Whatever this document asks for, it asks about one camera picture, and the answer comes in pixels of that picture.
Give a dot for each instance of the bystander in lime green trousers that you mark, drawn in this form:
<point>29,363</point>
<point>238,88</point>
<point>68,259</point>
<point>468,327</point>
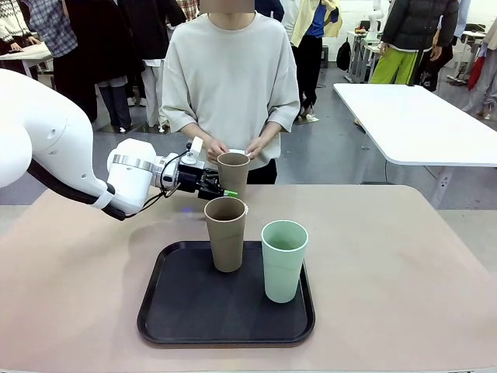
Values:
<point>415,23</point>

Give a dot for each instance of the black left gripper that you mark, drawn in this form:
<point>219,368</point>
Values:
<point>190,178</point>

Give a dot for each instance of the white table leg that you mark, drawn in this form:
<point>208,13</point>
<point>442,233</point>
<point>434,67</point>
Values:
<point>440,182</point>

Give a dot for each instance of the bystander in yellow jacket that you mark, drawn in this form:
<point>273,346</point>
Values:
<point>301,23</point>

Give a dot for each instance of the bystander in plaid shirt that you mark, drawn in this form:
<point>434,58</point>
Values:
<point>50,27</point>

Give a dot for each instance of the person in beige sweater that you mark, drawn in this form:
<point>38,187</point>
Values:
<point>229,77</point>

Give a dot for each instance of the grey background desk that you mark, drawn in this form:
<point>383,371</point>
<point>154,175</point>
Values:
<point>363,50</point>

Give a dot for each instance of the bystander in grey trousers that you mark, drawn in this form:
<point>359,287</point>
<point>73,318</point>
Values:
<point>485,89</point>

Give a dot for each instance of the black plastic serving tray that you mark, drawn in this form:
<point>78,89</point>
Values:
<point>194,311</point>

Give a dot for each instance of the red bag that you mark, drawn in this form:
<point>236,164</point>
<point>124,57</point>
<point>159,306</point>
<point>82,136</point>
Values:
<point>475,74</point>

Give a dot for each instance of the person's right forearm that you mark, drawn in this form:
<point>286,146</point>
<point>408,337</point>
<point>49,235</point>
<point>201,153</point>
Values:
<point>194,132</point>

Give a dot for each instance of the person's right hand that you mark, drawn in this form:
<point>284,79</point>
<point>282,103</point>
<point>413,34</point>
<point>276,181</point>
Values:
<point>214,149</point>

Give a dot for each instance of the black backpack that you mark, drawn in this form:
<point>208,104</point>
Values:
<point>343,54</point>

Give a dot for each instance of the tall brown cup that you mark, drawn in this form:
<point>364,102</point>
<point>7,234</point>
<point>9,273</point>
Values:
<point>233,175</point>
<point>227,241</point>

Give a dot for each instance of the bystander in black jacket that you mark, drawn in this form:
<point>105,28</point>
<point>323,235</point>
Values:
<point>155,23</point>

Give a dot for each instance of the person's left hand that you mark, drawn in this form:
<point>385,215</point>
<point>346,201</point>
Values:
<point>256,149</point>

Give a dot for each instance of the person's left forearm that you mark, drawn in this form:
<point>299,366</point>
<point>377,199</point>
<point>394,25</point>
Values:
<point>272,132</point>

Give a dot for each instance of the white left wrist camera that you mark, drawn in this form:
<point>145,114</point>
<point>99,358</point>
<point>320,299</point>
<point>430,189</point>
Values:
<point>194,153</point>

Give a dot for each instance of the bystander in patterned sweater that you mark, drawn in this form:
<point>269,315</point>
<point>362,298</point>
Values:
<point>9,23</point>

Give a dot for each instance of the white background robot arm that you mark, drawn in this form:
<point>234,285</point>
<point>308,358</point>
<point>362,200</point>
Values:
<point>374,19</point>

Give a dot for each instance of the bystander in long black coat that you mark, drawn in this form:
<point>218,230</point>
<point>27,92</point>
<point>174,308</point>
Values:
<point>97,39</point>

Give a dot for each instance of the thin black pole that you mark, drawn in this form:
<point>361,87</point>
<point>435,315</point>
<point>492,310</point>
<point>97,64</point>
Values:
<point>415,66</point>

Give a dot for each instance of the white table top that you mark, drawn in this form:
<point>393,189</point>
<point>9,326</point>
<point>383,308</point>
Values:
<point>407,124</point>

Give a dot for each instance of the tall mint green cup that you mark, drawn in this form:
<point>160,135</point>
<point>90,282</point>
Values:
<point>283,268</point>

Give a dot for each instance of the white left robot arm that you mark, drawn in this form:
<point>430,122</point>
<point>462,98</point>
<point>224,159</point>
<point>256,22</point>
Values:
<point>46,128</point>

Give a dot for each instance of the white background desk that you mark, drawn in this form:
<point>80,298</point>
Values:
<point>27,52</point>

